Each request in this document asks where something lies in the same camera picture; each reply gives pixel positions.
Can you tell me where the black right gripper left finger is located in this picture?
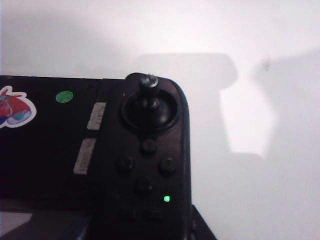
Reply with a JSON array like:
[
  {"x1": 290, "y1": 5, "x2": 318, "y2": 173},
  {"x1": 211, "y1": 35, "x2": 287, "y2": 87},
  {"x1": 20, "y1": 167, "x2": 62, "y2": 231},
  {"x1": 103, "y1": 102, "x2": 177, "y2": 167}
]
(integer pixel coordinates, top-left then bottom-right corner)
[{"x1": 24, "y1": 214, "x2": 92, "y2": 240}]

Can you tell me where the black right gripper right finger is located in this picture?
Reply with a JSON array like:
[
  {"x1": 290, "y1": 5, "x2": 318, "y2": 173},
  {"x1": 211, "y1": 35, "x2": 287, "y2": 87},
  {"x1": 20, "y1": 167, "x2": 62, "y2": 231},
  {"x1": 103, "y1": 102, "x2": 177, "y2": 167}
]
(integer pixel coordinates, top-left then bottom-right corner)
[{"x1": 190, "y1": 204, "x2": 219, "y2": 240}]

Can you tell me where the black remote control with joysticks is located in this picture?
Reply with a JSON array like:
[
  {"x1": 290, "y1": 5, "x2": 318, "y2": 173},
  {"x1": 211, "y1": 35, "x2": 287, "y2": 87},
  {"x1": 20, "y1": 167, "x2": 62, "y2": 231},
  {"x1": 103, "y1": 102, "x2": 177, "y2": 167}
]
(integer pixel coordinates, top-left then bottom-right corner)
[{"x1": 0, "y1": 72, "x2": 193, "y2": 240}]

